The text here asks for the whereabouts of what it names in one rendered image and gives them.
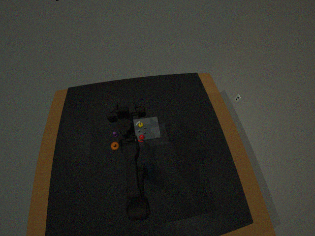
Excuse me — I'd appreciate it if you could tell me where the orange gear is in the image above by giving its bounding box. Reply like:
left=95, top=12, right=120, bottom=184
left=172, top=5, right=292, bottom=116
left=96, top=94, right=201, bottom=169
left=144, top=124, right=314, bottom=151
left=111, top=142, right=119, bottom=150

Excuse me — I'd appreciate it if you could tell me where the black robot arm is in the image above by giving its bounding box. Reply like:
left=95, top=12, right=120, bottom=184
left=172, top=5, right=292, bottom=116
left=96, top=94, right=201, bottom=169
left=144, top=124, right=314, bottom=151
left=113, top=106, right=151, bottom=221

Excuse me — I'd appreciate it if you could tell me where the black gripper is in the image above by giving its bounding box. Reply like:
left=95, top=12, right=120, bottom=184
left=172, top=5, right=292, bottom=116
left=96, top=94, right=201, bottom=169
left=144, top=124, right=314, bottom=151
left=107, top=99, right=146, bottom=127

